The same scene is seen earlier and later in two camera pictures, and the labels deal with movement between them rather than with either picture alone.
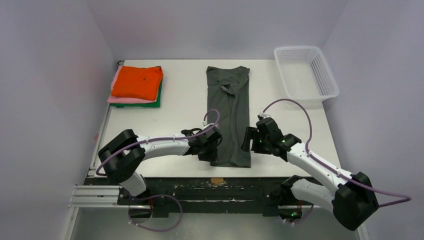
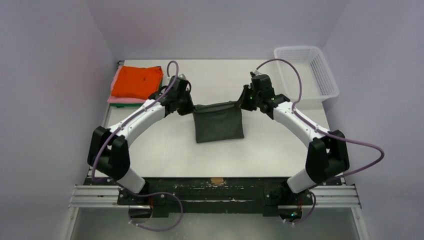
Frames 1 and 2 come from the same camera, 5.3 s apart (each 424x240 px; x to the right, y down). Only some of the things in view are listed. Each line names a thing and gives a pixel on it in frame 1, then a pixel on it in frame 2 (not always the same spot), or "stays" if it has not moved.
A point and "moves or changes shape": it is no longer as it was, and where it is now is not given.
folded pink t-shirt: [115, 99] stays
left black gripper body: [209, 152] -> [185, 106]
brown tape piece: [217, 180] stays
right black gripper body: [252, 139] -> [247, 101]
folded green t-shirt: [155, 104] stays
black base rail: [202, 197] stays
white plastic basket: [306, 74] stays
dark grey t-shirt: [227, 94] moves or changes shape
